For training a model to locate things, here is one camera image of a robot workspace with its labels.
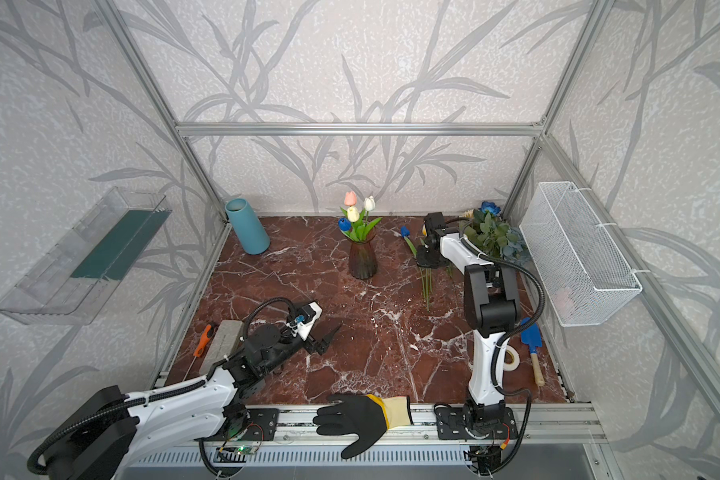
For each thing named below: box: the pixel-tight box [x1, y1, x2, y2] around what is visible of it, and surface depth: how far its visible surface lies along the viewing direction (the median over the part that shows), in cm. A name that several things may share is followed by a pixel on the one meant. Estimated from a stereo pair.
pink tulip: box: [343, 191, 357, 206], surface depth 87 cm
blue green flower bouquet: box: [463, 201, 529, 265], surface depth 103 cm
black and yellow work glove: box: [313, 394, 413, 459], surface depth 75 cm
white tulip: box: [363, 195, 376, 226], surface depth 88 cm
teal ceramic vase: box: [225, 198, 270, 255], surface depth 101 cm
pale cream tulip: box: [347, 206, 360, 223], surface depth 81 cm
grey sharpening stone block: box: [199, 320, 245, 375], surface depth 86 cm
